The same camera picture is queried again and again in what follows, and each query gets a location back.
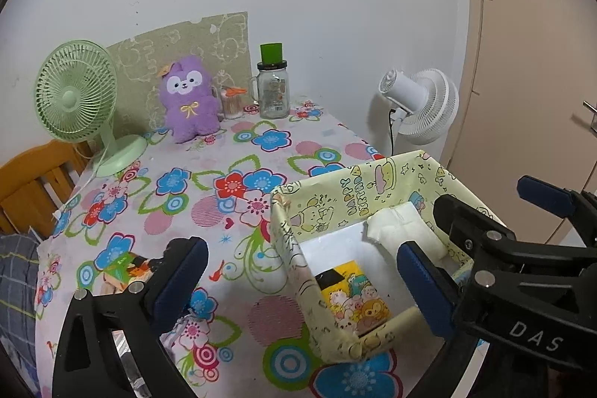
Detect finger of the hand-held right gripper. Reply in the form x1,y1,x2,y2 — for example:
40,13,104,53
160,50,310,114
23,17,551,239
434,193,597,373
517,175,597,240

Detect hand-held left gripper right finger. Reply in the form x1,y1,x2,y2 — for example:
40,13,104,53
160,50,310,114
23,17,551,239
397,241,486,398

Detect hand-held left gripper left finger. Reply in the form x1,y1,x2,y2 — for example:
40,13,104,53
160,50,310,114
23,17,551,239
52,236,209,398

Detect orange printed packet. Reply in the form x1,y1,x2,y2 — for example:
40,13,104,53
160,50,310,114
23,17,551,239
100,253,156,302

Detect white plastic bag roll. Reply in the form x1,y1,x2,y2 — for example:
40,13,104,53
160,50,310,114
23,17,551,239
365,201,451,261

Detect yellow cartoon tissue packet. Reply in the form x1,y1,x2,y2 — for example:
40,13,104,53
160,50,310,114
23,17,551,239
315,259,391,338

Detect yellow cartoon printed box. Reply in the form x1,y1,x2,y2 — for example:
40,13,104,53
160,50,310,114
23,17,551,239
269,150,509,364

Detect floral tablecloth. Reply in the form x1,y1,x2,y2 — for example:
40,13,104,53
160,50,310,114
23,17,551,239
35,100,402,398

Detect beige door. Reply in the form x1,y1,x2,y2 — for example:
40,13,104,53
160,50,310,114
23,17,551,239
441,0,597,250

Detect white standing fan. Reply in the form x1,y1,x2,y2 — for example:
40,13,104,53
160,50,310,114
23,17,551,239
371,68,460,159

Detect blue plaid blanket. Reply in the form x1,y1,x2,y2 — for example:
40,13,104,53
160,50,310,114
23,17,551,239
0,232,42,392

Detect purple plush toy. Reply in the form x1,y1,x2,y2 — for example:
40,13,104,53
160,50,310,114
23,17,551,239
159,55,223,144

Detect wooden chair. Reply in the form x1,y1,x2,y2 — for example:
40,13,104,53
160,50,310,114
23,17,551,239
0,141,94,240

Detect small cup with orange lid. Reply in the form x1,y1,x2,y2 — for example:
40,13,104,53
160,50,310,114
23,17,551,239
219,85,247,120

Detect glass jar with green lid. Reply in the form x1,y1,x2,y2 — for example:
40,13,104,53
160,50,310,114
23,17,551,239
249,44,291,120

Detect green desk fan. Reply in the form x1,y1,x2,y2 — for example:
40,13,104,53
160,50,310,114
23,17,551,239
35,39,149,179

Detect green cartoon outline panel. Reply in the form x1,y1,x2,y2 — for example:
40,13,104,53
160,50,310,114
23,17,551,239
106,11,253,133

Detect white fan cable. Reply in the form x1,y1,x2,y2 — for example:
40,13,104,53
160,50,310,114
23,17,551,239
52,144,110,224

